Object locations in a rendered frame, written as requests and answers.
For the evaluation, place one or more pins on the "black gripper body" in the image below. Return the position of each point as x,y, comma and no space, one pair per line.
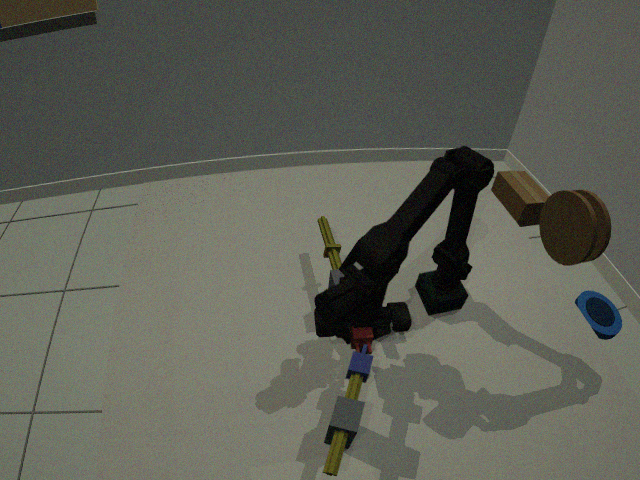
377,316

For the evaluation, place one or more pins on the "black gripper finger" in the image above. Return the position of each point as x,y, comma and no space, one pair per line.
345,336
380,332

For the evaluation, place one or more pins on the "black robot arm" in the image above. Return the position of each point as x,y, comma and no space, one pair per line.
384,247

